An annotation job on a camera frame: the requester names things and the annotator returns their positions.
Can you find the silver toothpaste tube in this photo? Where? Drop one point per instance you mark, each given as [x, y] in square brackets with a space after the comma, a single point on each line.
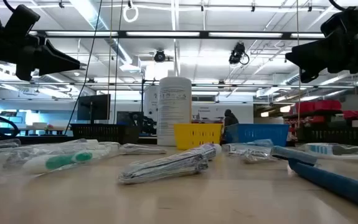
[141, 150]
[166, 168]
[250, 152]

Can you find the black workstation equipment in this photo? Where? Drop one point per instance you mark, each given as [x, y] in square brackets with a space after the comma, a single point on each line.
[135, 119]

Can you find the black aluminium table frame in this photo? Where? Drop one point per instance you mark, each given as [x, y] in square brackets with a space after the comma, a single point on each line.
[41, 140]

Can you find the toothpaste tube with white cap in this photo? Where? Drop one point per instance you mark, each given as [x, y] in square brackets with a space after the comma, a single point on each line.
[211, 150]

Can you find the blue toothbrush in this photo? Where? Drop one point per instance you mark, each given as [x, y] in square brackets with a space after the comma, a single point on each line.
[322, 149]

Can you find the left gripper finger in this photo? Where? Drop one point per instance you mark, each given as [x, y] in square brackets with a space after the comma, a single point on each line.
[57, 60]

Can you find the small red storage bin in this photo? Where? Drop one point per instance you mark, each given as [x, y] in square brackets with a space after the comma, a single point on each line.
[351, 115]

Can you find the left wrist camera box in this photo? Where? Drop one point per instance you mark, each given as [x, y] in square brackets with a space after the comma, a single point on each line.
[21, 20]

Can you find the person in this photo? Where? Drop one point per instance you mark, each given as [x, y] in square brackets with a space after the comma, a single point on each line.
[230, 119]

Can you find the background work table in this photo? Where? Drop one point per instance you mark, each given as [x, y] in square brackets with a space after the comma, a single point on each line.
[41, 129]

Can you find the black computer monitor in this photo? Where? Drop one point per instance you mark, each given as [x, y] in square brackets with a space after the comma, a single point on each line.
[94, 107]

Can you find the blue plastic basket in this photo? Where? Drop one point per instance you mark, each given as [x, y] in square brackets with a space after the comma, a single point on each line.
[259, 133]

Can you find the blue disposable razor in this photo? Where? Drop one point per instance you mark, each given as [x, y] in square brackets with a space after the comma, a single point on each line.
[337, 183]

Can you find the white wipes canister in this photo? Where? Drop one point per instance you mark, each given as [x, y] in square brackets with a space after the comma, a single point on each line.
[174, 105]

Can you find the white toothbrush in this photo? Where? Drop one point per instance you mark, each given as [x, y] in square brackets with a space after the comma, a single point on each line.
[73, 143]

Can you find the white signboard panel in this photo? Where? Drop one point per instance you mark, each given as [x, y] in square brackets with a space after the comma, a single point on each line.
[241, 112]

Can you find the black overhead frame bar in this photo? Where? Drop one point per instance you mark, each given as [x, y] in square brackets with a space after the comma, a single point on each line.
[203, 34]

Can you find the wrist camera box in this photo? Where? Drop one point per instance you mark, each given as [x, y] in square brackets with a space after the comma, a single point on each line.
[340, 21]
[21, 20]

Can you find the yellow plastic basket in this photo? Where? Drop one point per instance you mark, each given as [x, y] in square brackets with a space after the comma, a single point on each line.
[197, 135]

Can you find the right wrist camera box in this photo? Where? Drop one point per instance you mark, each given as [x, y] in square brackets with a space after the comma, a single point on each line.
[340, 21]

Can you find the black overhead camera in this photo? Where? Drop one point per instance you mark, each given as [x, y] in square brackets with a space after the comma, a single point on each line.
[237, 53]
[159, 56]

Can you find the red storage bins row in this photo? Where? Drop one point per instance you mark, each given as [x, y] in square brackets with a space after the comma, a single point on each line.
[318, 105]

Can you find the green toothbrush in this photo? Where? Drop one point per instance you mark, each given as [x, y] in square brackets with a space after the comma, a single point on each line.
[60, 161]

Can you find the black plastic basket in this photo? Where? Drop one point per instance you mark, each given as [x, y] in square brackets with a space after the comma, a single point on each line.
[331, 135]
[104, 133]

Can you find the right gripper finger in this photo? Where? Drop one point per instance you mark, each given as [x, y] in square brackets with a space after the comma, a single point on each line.
[309, 57]

